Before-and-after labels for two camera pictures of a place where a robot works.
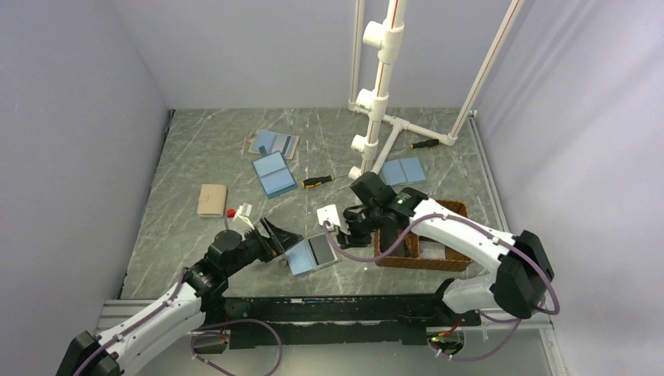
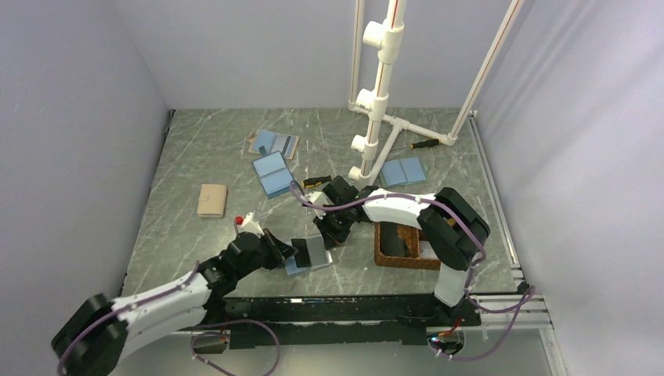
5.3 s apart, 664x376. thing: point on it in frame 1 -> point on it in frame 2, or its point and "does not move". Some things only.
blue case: [311, 254] does not move
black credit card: [321, 249] -> [302, 258]
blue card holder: [274, 172] does not move
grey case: [273, 142] does not move
